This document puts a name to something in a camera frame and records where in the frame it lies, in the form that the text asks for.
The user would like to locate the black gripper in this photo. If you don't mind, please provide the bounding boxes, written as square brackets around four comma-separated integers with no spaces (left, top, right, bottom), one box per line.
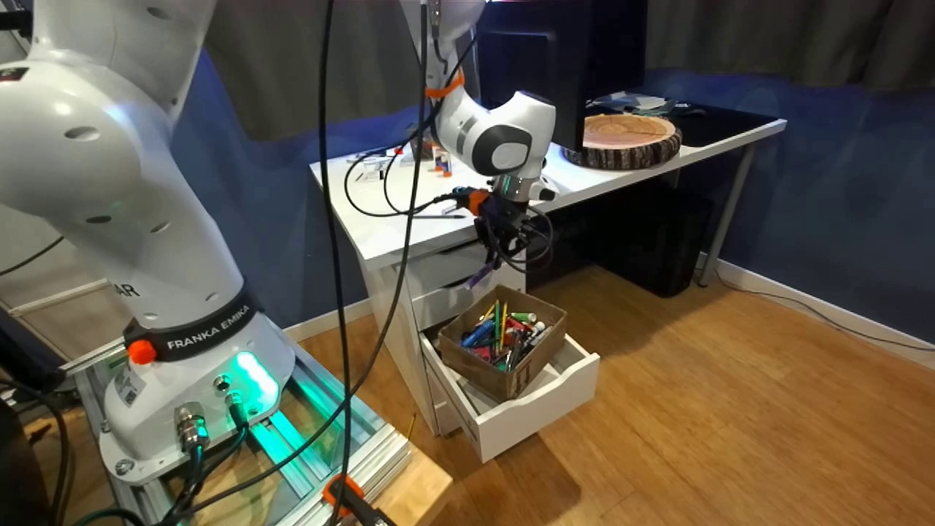
[475,189,538,275]

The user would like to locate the purple marker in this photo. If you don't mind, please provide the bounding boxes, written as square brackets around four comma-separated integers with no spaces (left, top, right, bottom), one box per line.
[468,259,499,293]

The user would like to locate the blue marker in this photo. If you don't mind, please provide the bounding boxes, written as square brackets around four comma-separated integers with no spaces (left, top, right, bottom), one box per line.
[459,319,503,354]

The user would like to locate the white drawer cabinet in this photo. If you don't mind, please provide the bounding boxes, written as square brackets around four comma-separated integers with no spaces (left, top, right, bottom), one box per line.
[363,227,535,438]

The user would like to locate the brown cardboard box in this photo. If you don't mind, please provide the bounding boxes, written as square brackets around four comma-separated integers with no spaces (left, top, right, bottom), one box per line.
[436,284,569,404]

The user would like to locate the white open drawer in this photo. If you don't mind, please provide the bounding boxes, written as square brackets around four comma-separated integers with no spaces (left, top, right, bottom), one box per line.
[417,324,604,464]

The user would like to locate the small orange black gadget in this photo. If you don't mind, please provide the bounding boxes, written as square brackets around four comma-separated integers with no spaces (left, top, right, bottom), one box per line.
[417,140,455,182]

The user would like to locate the white desk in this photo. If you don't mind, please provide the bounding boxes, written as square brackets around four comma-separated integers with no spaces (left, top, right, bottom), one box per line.
[306,96,788,290]

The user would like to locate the black computer tower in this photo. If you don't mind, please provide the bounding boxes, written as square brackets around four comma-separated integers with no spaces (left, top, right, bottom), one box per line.
[582,175,724,300]

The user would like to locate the round wooden slab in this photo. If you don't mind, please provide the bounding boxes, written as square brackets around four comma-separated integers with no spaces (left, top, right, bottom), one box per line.
[564,110,687,172]

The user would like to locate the black monitor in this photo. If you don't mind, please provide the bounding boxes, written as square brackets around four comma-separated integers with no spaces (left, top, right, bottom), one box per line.
[475,0,651,151]

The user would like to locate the black desk mat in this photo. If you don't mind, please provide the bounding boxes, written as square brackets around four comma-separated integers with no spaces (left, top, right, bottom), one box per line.
[670,100,782,151]

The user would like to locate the orange clamp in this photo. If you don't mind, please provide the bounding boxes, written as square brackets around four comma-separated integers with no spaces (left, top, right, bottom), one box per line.
[317,474,401,526]

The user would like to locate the grey curtain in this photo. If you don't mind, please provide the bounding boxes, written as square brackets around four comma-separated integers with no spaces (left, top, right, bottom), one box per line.
[201,0,436,140]
[646,0,935,96]

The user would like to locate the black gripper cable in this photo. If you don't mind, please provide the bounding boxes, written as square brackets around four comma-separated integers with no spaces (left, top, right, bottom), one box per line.
[490,201,560,271]

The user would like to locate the black hanging cable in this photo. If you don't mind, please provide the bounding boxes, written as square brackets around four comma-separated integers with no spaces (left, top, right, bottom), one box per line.
[187,0,431,514]
[313,0,360,490]

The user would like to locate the orange cable strap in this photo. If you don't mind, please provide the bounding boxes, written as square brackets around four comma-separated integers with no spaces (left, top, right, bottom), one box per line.
[424,74,469,103]

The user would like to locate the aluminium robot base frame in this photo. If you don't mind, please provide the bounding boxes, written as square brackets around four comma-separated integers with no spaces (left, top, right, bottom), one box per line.
[69,338,417,526]

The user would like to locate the green base cable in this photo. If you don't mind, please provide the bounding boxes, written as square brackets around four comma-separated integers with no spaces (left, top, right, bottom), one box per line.
[154,376,262,526]

